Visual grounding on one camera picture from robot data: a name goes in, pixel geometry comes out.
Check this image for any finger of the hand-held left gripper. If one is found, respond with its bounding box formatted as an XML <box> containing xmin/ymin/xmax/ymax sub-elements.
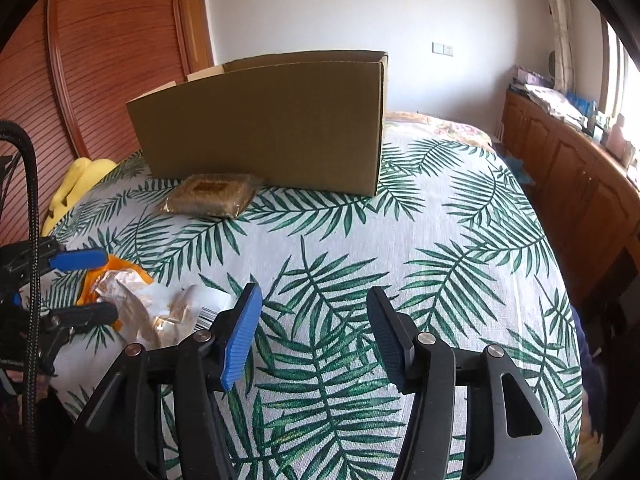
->
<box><xmin>0</xmin><ymin>237</ymin><xmax>109</xmax><ymax>286</ymax></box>
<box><xmin>30</xmin><ymin>302</ymin><xmax>119</xmax><ymax>377</ymax></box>

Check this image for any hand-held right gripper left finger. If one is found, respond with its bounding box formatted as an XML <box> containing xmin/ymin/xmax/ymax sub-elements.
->
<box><xmin>65</xmin><ymin>282</ymin><xmax>264</xmax><ymax>480</ymax></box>

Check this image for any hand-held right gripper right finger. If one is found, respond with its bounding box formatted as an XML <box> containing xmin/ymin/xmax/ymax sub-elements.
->
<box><xmin>366</xmin><ymin>286</ymin><xmax>578</xmax><ymax>480</ymax></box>

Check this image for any silver foil bag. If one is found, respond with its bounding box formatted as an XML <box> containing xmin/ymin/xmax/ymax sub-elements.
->
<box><xmin>95</xmin><ymin>269</ymin><xmax>166</xmax><ymax>351</ymax></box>

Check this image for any orange snack bag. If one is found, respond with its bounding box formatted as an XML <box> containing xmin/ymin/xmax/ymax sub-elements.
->
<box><xmin>77</xmin><ymin>255</ymin><xmax>155</xmax><ymax>331</ymax></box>

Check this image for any clear packet with barcode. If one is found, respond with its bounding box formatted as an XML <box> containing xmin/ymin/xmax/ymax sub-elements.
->
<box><xmin>152</xmin><ymin>282</ymin><xmax>237</xmax><ymax>347</ymax></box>

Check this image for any brown cardboard box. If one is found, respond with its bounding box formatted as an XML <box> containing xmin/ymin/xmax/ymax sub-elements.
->
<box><xmin>126</xmin><ymin>50</ymin><xmax>390</xmax><ymax>197</ymax></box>

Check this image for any yellow plush toy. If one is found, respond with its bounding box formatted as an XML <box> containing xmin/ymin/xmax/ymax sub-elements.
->
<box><xmin>41</xmin><ymin>157</ymin><xmax>118</xmax><ymax>237</ymax></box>

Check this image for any leaf print bed sheet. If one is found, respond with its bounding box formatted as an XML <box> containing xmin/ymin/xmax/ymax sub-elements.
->
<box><xmin>47</xmin><ymin>125</ymin><xmax>586</xmax><ymax>480</ymax></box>

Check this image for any brown snack block pack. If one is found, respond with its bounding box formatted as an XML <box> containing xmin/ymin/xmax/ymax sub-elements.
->
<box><xmin>159</xmin><ymin>173</ymin><xmax>264</xmax><ymax>219</ymax></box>

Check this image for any wooden slatted wardrobe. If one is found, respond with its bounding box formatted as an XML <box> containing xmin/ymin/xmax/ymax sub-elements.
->
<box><xmin>0</xmin><ymin>0</ymin><xmax>216</xmax><ymax>248</ymax></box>

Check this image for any floral blanket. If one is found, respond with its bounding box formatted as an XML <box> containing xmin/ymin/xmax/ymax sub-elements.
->
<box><xmin>385</xmin><ymin>111</ymin><xmax>496</xmax><ymax>146</ymax></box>

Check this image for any wooden cabinet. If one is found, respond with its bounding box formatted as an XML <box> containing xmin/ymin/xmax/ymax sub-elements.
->
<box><xmin>501</xmin><ymin>89</ymin><xmax>640</xmax><ymax>306</ymax></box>

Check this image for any folded floral cloth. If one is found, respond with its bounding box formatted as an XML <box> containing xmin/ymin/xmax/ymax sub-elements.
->
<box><xmin>522</xmin><ymin>84</ymin><xmax>586</xmax><ymax>126</ymax></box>

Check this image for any purple box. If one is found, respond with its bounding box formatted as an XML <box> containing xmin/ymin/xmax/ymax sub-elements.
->
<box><xmin>515</xmin><ymin>67</ymin><xmax>551</xmax><ymax>86</ymax></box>

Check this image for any blue box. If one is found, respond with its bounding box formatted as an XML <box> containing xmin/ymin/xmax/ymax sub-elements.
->
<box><xmin>567</xmin><ymin>94</ymin><xmax>598</xmax><ymax>116</ymax></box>

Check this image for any pink kettle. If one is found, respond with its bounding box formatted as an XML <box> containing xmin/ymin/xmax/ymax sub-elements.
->
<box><xmin>607</xmin><ymin>114</ymin><xmax>632</xmax><ymax>157</ymax></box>

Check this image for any patterned beige curtain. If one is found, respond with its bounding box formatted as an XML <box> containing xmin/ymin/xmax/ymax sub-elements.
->
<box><xmin>530</xmin><ymin>0</ymin><xmax>576</xmax><ymax>93</ymax></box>

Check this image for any wooden framed window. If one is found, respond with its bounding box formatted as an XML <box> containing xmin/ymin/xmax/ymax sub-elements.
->
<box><xmin>597</xmin><ymin>15</ymin><xmax>640</xmax><ymax>126</ymax></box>

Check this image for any black braided cable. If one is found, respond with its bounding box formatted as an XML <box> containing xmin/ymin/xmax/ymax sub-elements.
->
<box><xmin>0</xmin><ymin>119</ymin><xmax>42</xmax><ymax>428</ymax></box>

